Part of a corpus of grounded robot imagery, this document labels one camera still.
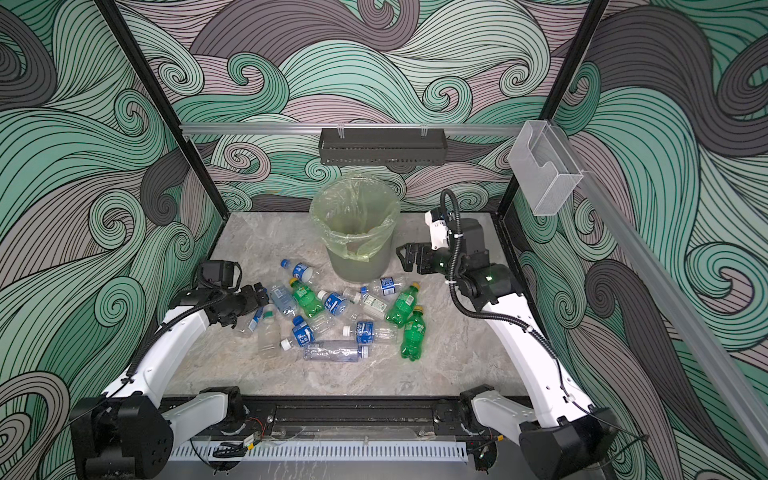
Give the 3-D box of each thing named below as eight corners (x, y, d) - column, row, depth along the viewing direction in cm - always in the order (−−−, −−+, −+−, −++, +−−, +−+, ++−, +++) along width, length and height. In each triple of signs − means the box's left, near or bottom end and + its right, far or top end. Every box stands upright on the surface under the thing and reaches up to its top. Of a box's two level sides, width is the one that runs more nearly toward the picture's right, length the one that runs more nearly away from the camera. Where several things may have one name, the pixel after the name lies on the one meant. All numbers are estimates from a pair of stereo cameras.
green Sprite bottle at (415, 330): (399, 358, 85) (400, 351, 81) (408, 311, 95) (409, 303, 91) (419, 363, 84) (421, 357, 80) (426, 315, 94) (429, 307, 90)
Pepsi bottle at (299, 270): (280, 272, 103) (276, 265, 100) (287, 263, 106) (284, 256, 103) (307, 284, 100) (305, 277, 97) (314, 274, 103) (312, 266, 100)
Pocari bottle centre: (343, 345, 86) (341, 339, 83) (344, 327, 90) (343, 320, 86) (397, 345, 86) (398, 339, 83) (397, 327, 90) (397, 320, 86)
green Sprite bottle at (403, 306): (383, 320, 91) (383, 313, 88) (409, 286, 99) (410, 279, 96) (399, 330, 89) (400, 324, 86) (424, 295, 97) (425, 288, 94)
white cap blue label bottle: (334, 320, 92) (332, 312, 88) (317, 300, 96) (315, 292, 92) (349, 308, 94) (347, 301, 90) (332, 289, 99) (330, 281, 95)
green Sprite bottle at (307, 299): (313, 323, 90) (311, 318, 88) (285, 288, 98) (283, 282, 96) (328, 312, 93) (326, 306, 90) (300, 278, 101) (297, 273, 98)
